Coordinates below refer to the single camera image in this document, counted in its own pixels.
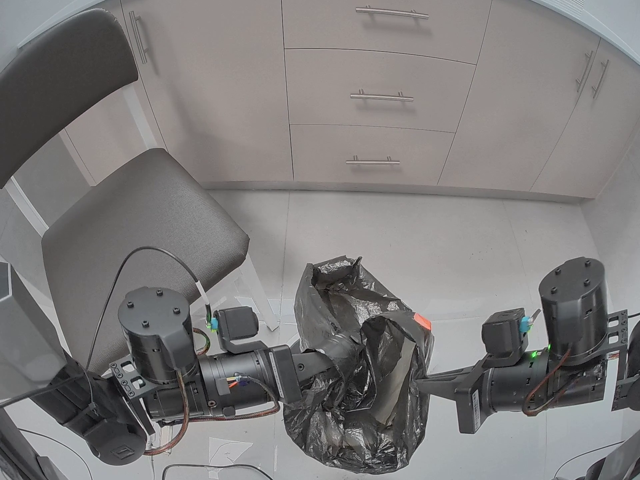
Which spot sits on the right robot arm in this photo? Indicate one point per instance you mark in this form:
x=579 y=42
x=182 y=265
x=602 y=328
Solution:
x=575 y=308

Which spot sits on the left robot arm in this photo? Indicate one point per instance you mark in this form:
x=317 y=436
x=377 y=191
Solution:
x=155 y=328

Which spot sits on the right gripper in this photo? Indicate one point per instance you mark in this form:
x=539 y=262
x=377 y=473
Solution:
x=505 y=388

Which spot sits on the grey padded white-framed chair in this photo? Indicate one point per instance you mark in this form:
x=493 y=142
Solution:
x=125 y=208

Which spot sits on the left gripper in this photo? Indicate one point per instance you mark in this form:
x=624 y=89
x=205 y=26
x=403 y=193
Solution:
x=220 y=373

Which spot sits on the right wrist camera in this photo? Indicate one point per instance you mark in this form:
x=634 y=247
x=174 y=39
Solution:
x=502 y=330

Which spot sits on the beige cabinet with drawers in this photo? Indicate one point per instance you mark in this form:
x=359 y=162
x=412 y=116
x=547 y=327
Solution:
x=375 y=58

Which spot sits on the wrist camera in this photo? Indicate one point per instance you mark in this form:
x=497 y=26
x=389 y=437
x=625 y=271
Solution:
x=240 y=320
x=502 y=330

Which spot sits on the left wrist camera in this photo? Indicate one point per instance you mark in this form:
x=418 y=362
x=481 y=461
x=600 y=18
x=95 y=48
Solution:
x=240 y=320

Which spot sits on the black plastic bag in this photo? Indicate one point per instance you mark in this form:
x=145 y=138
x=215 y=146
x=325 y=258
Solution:
x=380 y=418

